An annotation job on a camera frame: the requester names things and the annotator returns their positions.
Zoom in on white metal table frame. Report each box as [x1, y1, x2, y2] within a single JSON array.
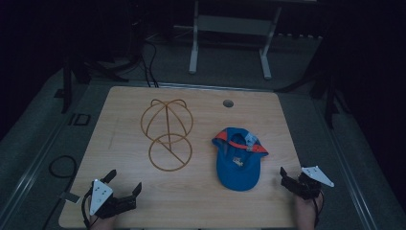
[[188, 0, 283, 81]]

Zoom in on black floor cables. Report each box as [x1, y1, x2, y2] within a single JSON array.
[[139, 38, 161, 89]]

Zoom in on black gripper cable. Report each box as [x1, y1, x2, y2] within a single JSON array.
[[80, 189, 94, 230], [313, 189, 326, 228]]

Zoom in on blue cap with orange lining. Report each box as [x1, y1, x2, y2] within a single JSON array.
[[211, 126, 270, 193]]

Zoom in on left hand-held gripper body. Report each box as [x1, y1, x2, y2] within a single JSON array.
[[83, 178, 138, 220]]

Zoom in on person's left hand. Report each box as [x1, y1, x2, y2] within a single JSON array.
[[89, 214, 118, 230]]

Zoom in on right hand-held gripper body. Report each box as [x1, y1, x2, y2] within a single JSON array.
[[286, 165, 335, 201]]

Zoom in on black tripod stand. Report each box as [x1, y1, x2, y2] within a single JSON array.
[[59, 52, 130, 115], [307, 61, 350, 129]]

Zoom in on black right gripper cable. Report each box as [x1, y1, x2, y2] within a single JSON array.
[[313, 189, 326, 228]]

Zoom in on looped black floor cable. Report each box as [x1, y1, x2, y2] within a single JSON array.
[[41, 154, 79, 230]]

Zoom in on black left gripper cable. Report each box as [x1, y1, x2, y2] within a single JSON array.
[[80, 189, 94, 230]]

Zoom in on golden wire hat stand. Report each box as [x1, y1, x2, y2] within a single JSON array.
[[140, 98, 195, 173]]

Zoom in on person's right hand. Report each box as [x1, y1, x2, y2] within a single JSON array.
[[294, 193, 324, 230]]

